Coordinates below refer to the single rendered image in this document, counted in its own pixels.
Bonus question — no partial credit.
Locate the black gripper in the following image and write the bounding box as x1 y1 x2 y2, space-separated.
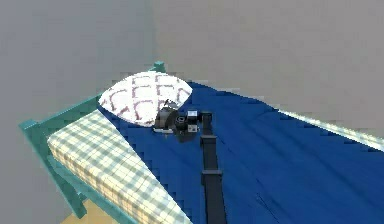
172 113 194 144

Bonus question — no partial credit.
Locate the dark grey alarm clock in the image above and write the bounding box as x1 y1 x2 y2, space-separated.
153 99 180 135

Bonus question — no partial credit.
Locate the white pillow with purple pattern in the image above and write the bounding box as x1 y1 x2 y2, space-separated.
97 70 194 129

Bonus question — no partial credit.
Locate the teal bed with checked mattress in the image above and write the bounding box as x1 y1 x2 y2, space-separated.
18 60 384 224

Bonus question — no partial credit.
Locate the blue bed blanket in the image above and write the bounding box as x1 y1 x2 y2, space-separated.
97 81 384 224

